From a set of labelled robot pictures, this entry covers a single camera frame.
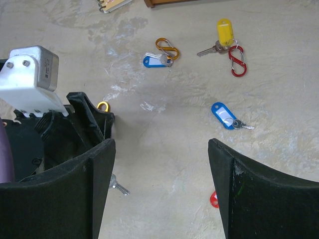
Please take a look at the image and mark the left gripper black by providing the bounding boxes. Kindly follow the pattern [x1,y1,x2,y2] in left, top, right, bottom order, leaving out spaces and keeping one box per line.
[0,92,115,182]

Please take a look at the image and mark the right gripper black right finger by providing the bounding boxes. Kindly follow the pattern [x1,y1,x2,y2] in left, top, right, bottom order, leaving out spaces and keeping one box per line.
[208,138,319,239]

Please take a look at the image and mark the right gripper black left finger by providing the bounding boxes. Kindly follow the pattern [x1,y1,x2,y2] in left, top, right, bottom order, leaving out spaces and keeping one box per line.
[0,139,116,239]

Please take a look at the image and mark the orange S carabiner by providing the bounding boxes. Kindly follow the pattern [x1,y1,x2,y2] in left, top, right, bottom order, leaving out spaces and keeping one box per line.
[155,37,180,60]
[97,101,110,112]

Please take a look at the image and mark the silver key with black tag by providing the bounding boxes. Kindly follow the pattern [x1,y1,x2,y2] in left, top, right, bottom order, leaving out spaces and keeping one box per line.
[109,174,130,196]

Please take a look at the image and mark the silver key with dark-blue tag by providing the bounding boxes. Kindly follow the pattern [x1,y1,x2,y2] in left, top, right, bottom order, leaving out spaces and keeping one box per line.
[143,52,173,68]

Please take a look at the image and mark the silver key with blue tag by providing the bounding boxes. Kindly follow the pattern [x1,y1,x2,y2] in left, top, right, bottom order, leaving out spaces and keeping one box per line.
[211,102,255,130]

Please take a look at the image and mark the red S carabiner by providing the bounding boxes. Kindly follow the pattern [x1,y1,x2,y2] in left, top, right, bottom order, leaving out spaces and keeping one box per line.
[228,46,247,77]

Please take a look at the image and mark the silver key with yellow tag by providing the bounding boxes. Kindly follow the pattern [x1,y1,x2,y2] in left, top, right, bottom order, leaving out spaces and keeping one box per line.
[197,18,234,57]

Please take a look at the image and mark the silver key with red tag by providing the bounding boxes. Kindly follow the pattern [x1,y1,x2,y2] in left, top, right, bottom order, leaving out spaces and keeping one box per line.
[210,191,219,208]

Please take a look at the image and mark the orange spiral notebook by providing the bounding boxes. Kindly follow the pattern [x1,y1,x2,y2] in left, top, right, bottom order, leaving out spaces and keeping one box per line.
[98,0,132,13]

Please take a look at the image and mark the wooden shelf rack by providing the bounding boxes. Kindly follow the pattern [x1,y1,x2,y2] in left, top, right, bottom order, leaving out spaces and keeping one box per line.
[144,0,193,8]

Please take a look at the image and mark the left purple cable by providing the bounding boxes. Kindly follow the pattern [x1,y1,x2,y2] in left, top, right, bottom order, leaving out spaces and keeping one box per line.
[0,118,15,184]

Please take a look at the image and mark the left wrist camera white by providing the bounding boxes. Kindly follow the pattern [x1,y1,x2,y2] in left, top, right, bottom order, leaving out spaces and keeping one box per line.
[0,45,68,118]

